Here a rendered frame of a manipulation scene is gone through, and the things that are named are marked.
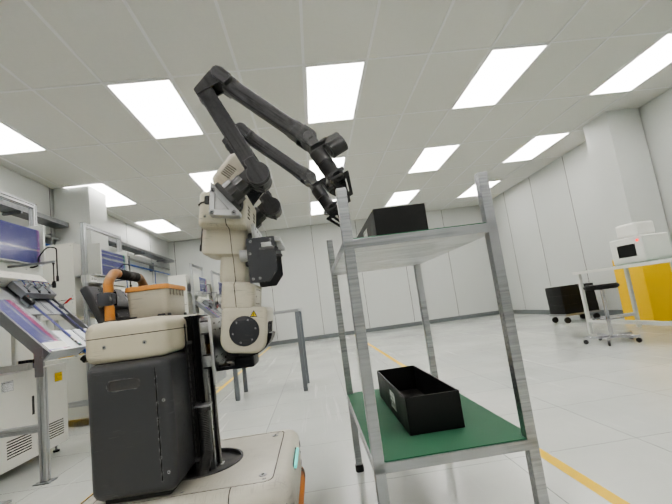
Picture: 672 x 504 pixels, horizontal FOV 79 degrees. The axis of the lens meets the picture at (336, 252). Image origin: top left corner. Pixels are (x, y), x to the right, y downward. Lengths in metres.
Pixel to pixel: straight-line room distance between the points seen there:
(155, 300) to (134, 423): 0.40
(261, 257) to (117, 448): 0.72
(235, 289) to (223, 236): 0.21
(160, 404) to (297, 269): 9.47
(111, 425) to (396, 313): 9.78
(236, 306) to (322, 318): 9.23
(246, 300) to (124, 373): 0.43
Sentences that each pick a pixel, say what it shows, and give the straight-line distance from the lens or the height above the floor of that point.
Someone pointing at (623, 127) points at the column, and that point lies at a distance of 7.27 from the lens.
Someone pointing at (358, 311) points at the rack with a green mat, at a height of 0.75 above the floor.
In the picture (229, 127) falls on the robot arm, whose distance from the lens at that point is 1.49.
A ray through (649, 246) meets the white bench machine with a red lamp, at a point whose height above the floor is 0.96.
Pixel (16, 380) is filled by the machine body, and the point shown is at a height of 0.57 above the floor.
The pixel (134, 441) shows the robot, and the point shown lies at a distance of 1.45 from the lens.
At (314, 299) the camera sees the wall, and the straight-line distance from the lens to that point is 10.67.
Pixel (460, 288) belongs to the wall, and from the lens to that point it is 11.37.
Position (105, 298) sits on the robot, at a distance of 1.55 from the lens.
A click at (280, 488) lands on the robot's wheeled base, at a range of 1.38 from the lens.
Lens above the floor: 0.77
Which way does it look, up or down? 8 degrees up
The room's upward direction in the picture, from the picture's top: 8 degrees counter-clockwise
